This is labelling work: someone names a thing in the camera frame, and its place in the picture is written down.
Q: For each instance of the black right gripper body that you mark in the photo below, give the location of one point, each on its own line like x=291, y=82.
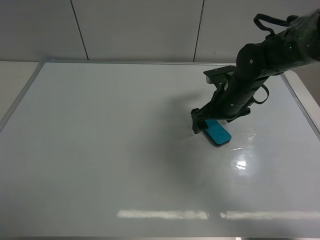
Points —
x=233, y=98

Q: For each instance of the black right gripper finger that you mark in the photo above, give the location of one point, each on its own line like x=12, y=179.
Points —
x=198, y=121

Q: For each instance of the blue whiteboard eraser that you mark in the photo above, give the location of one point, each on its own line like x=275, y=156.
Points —
x=216, y=134

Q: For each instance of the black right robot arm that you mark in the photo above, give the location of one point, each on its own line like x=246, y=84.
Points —
x=291, y=43

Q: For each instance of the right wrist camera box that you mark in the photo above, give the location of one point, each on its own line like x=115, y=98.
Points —
x=219, y=75

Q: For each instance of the whiteboard with aluminium frame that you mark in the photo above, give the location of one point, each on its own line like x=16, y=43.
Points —
x=107, y=149

